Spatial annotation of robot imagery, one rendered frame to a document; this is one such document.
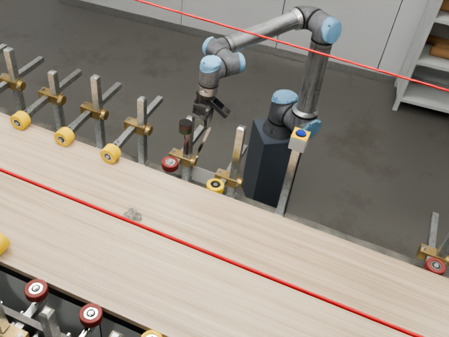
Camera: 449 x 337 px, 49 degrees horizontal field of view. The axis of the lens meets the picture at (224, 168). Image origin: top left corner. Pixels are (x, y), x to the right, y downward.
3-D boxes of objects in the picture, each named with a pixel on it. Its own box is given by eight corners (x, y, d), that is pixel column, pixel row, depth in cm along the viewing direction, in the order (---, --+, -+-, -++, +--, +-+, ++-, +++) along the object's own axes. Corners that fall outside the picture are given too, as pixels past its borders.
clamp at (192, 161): (173, 154, 251) (173, 147, 248) (197, 163, 248) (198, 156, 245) (168, 161, 247) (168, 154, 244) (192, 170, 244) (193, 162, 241)
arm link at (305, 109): (300, 121, 302) (327, 5, 250) (319, 137, 292) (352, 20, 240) (280, 129, 295) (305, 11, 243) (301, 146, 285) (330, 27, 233)
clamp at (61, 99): (45, 93, 261) (44, 85, 257) (67, 101, 258) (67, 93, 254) (38, 99, 256) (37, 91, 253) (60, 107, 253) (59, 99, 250)
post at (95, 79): (100, 148, 269) (93, 72, 236) (106, 150, 268) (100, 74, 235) (97, 152, 266) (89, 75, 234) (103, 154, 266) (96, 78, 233)
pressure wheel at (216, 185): (202, 196, 235) (204, 179, 227) (217, 192, 238) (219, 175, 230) (209, 208, 230) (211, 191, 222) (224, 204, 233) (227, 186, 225)
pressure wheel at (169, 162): (166, 170, 246) (166, 153, 238) (180, 176, 244) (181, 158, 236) (158, 180, 240) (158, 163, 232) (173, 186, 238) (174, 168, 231)
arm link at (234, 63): (234, 45, 226) (212, 51, 220) (249, 57, 220) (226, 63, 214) (232, 63, 233) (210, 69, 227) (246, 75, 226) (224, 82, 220)
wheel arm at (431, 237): (429, 216, 244) (432, 210, 241) (435, 218, 243) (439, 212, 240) (420, 284, 213) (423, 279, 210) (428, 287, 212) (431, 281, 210)
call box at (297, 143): (291, 140, 218) (295, 126, 212) (307, 145, 216) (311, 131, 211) (286, 149, 213) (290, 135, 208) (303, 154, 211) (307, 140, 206)
